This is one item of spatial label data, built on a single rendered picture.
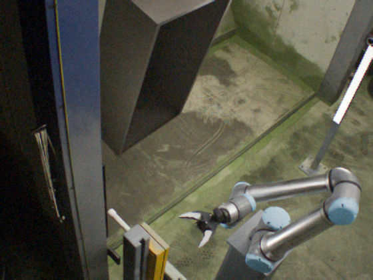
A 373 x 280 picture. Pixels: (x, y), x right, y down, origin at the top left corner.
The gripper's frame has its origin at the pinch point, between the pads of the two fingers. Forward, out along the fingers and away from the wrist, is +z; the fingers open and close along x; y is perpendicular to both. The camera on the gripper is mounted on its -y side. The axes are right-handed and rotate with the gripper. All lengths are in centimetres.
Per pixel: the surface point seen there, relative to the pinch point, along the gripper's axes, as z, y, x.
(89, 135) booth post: 27, -22, 44
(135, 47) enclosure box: -23, -9, 91
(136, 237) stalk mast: 39, -42, -3
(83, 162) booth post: 29, -9, 40
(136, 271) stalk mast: 38.1, -25.4, -9.5
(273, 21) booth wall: -241, 72, 159
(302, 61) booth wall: -251, 85, 113
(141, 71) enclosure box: -26, 2, 83
